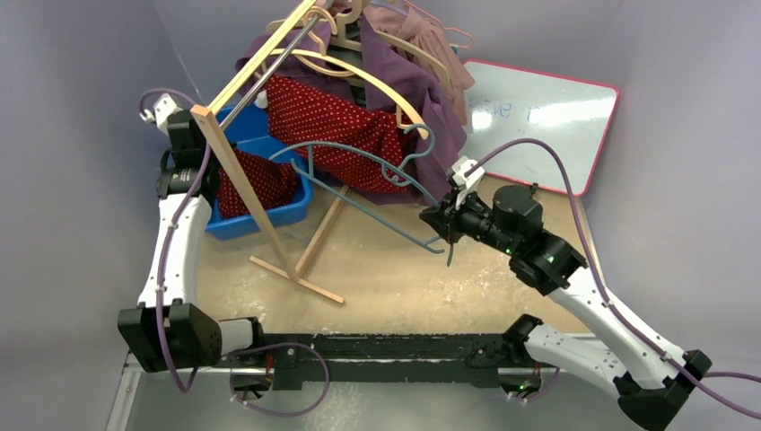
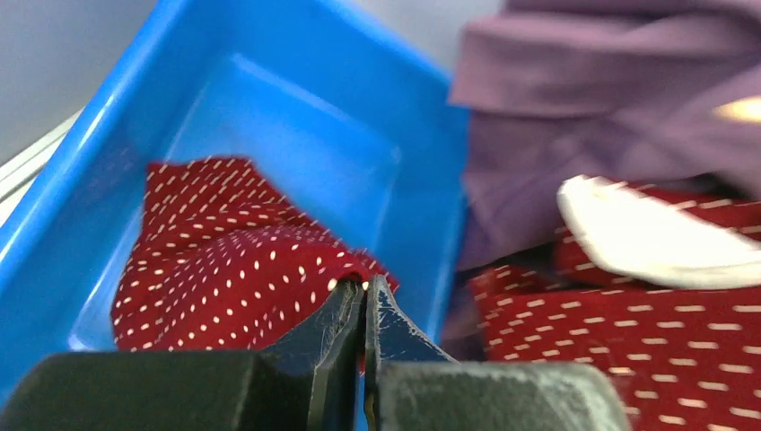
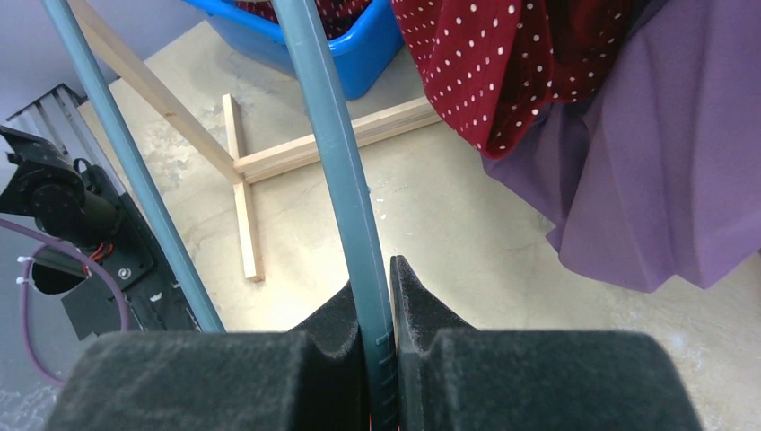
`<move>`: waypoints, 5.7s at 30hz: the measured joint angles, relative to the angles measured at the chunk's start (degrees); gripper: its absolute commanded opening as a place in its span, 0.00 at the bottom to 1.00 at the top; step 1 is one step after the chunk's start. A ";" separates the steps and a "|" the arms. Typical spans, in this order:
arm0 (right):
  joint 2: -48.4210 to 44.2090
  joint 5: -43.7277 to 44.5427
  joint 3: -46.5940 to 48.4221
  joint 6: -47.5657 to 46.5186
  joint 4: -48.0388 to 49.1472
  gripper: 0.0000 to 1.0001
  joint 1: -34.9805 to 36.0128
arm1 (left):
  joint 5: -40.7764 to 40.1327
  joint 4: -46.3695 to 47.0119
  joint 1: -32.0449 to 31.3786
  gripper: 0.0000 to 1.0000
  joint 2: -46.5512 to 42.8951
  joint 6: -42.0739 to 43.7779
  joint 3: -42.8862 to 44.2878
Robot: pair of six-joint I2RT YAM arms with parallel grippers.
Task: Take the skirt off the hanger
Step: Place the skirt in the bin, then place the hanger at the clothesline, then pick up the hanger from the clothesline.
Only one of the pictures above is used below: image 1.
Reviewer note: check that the purple shirt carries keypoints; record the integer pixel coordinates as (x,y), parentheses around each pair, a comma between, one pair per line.
(443,111)

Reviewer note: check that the blue plastic bin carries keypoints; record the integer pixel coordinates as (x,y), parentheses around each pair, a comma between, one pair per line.
(283,193)

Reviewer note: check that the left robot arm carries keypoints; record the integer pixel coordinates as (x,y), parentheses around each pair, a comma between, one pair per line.
(167,329)

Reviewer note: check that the wooden clothes rack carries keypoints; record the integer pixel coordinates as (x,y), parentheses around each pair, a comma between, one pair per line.
(213,131)

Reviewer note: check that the pink garment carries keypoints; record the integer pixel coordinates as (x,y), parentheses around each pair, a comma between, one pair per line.
(411,24)

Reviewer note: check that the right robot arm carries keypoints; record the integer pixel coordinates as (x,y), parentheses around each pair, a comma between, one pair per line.
(634,363)

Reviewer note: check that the whiteboard with pink frame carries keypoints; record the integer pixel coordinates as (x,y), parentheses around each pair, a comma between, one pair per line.
(572,116)

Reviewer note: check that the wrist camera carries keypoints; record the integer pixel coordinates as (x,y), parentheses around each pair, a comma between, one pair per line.
(465,176)
(159,113)

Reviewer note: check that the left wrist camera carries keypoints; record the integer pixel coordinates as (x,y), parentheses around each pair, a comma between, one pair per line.
(159,113)

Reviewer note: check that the blue-grey plastic hanger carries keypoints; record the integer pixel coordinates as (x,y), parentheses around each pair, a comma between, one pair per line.
(374,157)

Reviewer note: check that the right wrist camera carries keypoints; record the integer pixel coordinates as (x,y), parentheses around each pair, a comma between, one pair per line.
(465,176)

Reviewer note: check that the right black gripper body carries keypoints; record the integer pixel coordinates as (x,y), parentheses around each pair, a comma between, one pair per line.
(449,217)

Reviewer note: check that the red polka dot skirt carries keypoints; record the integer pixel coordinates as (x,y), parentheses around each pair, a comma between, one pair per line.
(299,113)

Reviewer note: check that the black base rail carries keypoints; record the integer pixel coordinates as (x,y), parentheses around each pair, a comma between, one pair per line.
(286,361)

